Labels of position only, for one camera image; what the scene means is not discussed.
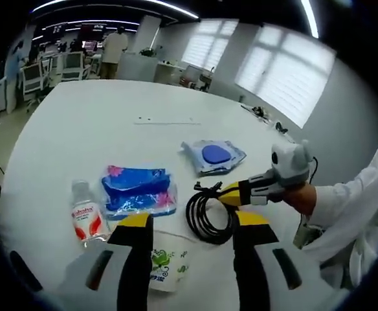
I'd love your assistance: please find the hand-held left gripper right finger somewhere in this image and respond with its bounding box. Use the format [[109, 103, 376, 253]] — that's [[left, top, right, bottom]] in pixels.
[[232, 210, 335, 311]]

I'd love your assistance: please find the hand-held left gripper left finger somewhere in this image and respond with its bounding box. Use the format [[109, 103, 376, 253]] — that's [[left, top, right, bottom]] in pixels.
[[58, 213, 154, 311]]

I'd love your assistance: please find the white paper cup green print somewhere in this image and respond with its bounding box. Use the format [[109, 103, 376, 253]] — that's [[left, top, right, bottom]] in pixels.
[[150, 229, 190, 293]]

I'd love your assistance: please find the clear packet with blue pad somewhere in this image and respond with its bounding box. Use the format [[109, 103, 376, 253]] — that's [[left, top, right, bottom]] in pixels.
[[179, 139, 248, 178]]

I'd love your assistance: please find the clear bottle with red label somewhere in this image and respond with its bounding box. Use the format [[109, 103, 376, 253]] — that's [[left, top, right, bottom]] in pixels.
[[71, 179, 112, 249]]

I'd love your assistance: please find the blue floral tissue packet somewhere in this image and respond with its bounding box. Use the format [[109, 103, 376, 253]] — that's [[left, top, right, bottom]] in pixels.
[[98, 165, 179, 221]]

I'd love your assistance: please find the white tabletop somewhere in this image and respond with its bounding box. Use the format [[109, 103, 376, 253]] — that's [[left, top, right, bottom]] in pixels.
[[0, 80, 309, 311]]

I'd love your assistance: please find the person's right hand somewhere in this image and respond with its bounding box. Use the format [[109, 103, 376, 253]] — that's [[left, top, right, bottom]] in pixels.
[[281, 180, 318, 216]]

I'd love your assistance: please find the wide window with white blinds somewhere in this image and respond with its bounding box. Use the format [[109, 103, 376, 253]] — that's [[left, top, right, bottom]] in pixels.
[[234, 24, 337, 129]]

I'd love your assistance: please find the white table slot cover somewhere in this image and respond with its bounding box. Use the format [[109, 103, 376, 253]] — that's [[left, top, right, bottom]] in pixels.
[[133, 115, 201, 126]]

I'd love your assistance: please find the grey office chair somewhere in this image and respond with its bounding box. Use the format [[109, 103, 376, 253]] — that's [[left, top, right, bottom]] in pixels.
[[182, 64, 203, 88]]

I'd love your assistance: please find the low white counter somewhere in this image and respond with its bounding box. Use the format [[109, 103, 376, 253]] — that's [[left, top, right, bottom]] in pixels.
[[155, 61, 190, 85]]

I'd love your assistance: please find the narrow window with white blinds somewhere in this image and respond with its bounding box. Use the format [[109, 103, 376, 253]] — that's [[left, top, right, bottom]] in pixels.
[[181, 19, 238, 75]]

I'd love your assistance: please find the straight ceiling light strip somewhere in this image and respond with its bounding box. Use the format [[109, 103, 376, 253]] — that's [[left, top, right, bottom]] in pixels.
[[300, 0, 319, 38]]

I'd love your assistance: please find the white mesh office chair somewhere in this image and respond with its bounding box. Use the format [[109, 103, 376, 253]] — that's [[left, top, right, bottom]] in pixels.
[[22, 63, 46, 98], [61, 51, 85, 82]]

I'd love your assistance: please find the long curved ceiling light strip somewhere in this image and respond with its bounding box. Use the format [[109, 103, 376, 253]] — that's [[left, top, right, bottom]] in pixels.
[[30, 0, 199, 19]]

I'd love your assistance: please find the pile of cables and parts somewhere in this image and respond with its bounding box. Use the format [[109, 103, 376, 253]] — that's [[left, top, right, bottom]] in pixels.
[[240, 103, 271, 122]]

